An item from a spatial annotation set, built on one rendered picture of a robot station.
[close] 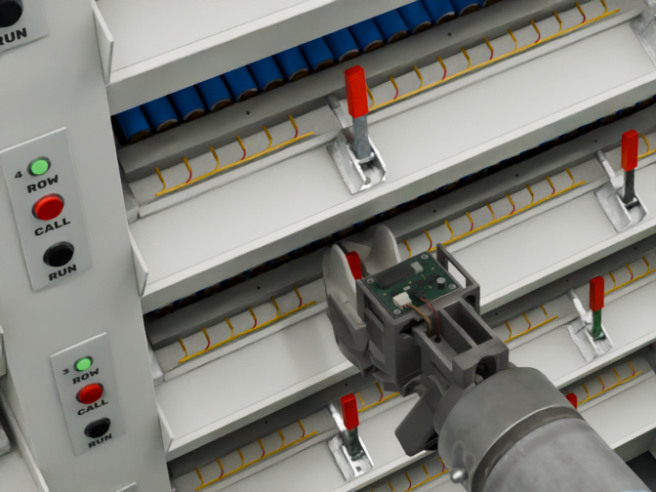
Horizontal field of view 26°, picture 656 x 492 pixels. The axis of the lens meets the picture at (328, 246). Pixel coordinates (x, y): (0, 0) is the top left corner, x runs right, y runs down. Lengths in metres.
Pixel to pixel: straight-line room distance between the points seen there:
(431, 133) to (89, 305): 0.28
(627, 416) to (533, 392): 0.67
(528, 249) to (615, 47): 0.20
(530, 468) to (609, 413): 0.69
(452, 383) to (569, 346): 0.45
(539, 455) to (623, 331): 0.53
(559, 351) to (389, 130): 0.44
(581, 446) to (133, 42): 0.37
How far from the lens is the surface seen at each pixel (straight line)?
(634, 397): 1.60
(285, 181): 0.99
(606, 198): 1.25
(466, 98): 1.05
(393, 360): 0.99
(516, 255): 1.21
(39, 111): 0.80
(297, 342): 1.14
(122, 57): 0.82
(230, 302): 1.11
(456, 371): 0.94
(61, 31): 0.77
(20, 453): 1.10
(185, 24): 0.83
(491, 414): 0.92
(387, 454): 1.31
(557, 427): 0.91
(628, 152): 1.20
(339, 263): 1.04
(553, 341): 1.39
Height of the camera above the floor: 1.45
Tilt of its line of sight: 50 degrees down
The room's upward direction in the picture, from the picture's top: straight up
